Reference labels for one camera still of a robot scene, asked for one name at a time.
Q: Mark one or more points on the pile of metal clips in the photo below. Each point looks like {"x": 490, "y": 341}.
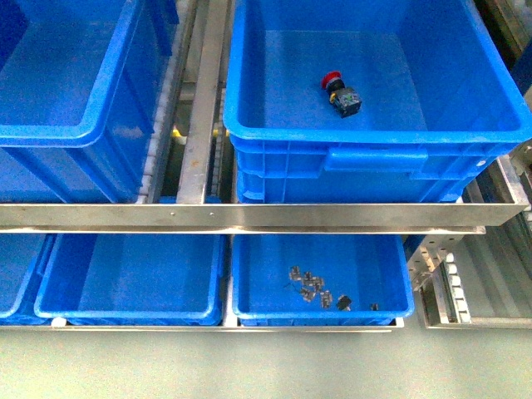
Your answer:
{"x": 309, "y": 287}

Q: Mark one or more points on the large red mushroom button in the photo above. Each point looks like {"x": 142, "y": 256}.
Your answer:
{"x": 344, "y": 99}

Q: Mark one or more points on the metal rack centre rail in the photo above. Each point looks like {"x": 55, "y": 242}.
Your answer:
{"x": 194, "y": 173}

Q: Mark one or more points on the lower blue bin left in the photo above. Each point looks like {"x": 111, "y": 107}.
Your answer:
{"x": 24, "y": 258}

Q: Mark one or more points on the metal rack front rail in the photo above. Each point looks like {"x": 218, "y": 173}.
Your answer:
{"x": 255, "y": 218}

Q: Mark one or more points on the small black part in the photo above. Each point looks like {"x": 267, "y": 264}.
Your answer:
{"x": 344, "y": 303}

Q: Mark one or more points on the metal rack rail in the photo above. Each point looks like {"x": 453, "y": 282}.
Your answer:
{"x": 194, "y": 173}
{"x": 255, "y": 218}

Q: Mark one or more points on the empty blue upper bin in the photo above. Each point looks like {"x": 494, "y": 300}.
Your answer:
{"x": 80, "y": 81}

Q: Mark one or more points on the lower blue bin with clips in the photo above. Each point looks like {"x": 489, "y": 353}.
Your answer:
{"x": 370, "y": 269}

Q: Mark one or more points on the lower blue bin middle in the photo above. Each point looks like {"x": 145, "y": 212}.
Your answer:
{"x": 134, "y": 279}

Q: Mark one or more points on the blue bin far right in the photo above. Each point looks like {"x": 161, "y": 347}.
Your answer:
{"x": 438, "y": 104}

